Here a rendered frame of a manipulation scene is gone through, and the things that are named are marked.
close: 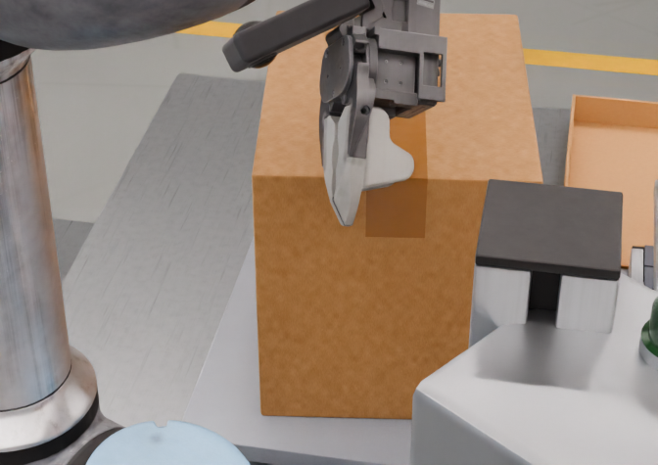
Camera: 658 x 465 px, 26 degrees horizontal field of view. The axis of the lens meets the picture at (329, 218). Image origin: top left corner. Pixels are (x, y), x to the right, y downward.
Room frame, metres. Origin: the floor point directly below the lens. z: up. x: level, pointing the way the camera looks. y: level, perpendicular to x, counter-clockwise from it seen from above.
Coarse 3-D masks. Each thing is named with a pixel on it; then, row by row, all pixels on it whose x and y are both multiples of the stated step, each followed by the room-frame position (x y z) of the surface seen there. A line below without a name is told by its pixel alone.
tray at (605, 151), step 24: (576, 96) 1.54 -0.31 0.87; (576, 120) 1.54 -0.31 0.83; (600, 120) 1.53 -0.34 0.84; (624, 120) 1.53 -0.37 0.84; (648, 120) 1.52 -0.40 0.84; (576, 144) 1.48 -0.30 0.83; (600, 144) 1.48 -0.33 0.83; (624, 144) 1.48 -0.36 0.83; (648, 144) 1.48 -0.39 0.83; (576, 168) 1.43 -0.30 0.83; (600, 168) 1.43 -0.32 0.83; (624, 168) 1.43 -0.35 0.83; (648, 168) 1.43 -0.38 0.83; (624, 192) 1.38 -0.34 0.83; (648, 192) 1.38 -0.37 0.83; (624, 216) 1.33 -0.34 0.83; (648, 216) 1.33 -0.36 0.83; (624, 240) 1.28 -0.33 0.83; (648, 240) 1.28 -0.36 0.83; (624, 264) 1.24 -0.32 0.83
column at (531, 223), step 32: (512, 192) 0.39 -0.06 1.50; (544, 192) 0.39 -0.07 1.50; (576, 192) 0.39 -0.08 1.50; (608, 192) 0.39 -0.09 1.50; (512, 224) 0.37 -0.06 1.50; (544, 224) 0.37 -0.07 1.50; (576, 224) 0.37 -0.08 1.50; (608, 224) 0.37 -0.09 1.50; (480, 256) 0.36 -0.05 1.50; (512, 256) 0.36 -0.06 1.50; (544, 256) 0.36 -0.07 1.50; (576, 256) 0.36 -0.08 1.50; (608, 256) 0.36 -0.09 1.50; (480, 288) 0.36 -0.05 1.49; (512, 288) 0.35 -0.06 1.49; (544, 288) 0.36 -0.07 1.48; (576, 288) 0.35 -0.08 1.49; (608, 288) 0.35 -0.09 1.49; (480, 320) 0.36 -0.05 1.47; (512, 320) 0.35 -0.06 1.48; (576, 320) 0.35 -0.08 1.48; (608, 320) 0.35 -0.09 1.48
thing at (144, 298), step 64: (192, 128) 1.52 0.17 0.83; (256, 128) 1.52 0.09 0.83; (128, 192) 1.38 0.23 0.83; (192, 192) 1.38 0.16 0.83; (128, 256) 1.26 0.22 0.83; (192, 256) 1.26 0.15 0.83; (128, 320) 1.15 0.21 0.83; (192, 320) 1.15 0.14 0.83; (128, 384) 1.05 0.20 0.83; (192, 384) 1.05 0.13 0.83
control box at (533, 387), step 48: (624, 288) 0.37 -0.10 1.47; (528, 336) 0.35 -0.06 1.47; (576, 336) 0.35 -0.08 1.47; (624, 336) 0.35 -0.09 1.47; (432, 384) 0.32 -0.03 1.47; (480, 384) 0.32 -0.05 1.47; (528, 384) 0.32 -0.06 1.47; (576, 384) 0.32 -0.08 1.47; (624, 384) 0.32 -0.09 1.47; (432, 432) 0.32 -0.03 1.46; (480, 432) 0.31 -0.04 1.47; (528, 432) 0.30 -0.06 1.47; (576, 432) 0.30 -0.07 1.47; (624, 432) 0.30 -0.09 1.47
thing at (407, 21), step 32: (384, 0) 1.02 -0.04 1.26; (416, 0) 1.02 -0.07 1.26; (352, 32) 0.98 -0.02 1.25; (384, 32) 0.98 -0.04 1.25; (416, 32) 1.01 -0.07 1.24; (352, 64) 0.96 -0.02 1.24; (384, 64) 0.98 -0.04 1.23; (416, 64) 0.99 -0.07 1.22; (320, 96) 0.99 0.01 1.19; (384, 96) 0.96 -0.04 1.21; (416, 96) 0.96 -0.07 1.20
